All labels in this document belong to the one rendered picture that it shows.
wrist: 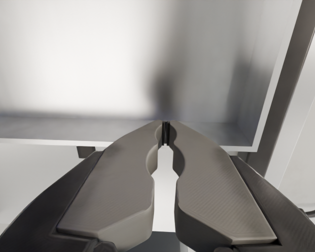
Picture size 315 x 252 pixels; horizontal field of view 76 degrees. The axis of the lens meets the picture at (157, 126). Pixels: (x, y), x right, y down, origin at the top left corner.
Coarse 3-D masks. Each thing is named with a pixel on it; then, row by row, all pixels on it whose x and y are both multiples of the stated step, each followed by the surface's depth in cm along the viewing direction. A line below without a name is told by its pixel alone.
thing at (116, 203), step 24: (120, 144) 10; (144, 144) 10; (96, 168) 8; (120, 168) 8; (144, 168) 8; (96, 192) 7; (120, 192) 7; (144, 192) 7; (72, 216) 6; (96, 216) 6; (120, 216) 6; (144, 216) 6; (120, 240) 6; (144, 240) 7
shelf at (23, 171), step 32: (288, 128) 16; (0, 160) 19; (32, 160) 19; (64, 160) 19; (160, 160) 18; (288, 160) 18; (0, 192) 21; (32, 192) 21; (160, 192) 20; (160, 224) 23
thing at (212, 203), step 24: (168, 144) 12; (192, 144) 10; (216, 144) 10; (192, 168) 8; (216, 168) 8; (192, 192) 7; (216, 192) 7; (240, 192) 7; (192, 216) 6; (216, 216) 6; (240, 216) 6; (192, 240) 7; (216, 240) 6; (240, 240) 6; (264, 240) 6
